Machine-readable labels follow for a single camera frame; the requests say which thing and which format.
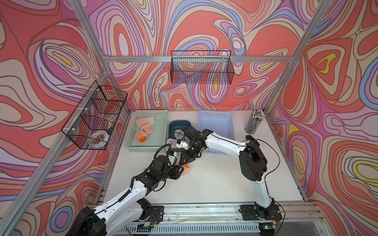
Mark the cup of pencils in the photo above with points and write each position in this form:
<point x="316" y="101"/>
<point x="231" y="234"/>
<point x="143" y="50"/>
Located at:
<point x="255" y="119"/>

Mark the black wire basket wall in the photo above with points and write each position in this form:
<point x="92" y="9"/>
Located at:
<point x="201" y="67"/>
<point x="99" y="109"/>

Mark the dark teal plastic tub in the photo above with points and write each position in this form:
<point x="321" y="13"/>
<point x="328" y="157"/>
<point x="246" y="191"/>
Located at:
<point x="182" y="125"/>

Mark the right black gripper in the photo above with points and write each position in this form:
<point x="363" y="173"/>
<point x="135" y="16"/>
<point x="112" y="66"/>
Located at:
<point x="187" y="157"/>

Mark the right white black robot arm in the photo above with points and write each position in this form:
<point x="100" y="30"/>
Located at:
<point x="253" y="163"/>

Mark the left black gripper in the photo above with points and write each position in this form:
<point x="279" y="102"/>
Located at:
<point x="175" y="169"/>

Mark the netted orange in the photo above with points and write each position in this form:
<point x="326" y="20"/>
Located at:
<point x="148" y="128"/>
<point x="144" y="121"/>
<point x="186" y="169"/>
<point x="141" y="136"/>

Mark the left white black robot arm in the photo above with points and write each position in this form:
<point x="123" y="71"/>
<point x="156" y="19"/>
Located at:
<point x="128" y="206"/>

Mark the black wire basket back wall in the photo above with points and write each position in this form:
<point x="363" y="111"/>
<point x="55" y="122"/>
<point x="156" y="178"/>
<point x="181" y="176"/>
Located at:
<point x="201" y="67"/>

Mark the green plastic basket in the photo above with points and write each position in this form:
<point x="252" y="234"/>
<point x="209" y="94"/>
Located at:
<point x="156" y="139"/>

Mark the item in left wire basket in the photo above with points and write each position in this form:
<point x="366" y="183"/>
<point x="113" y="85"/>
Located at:
<point x="98" y="139"/>

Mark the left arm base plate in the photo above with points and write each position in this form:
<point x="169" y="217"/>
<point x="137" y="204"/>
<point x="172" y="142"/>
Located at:
<point x="152" y="214"/>

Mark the black wire basket left wall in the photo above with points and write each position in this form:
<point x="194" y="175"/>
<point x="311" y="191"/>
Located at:
<point x="99" y="109"/>

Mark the light blue plastic basket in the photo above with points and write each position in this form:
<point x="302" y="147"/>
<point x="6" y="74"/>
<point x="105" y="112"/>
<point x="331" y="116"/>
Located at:
<point x="221" y="123"/>

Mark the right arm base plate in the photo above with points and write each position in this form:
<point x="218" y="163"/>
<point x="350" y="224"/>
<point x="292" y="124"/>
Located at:
<point x="255" y="213"/>

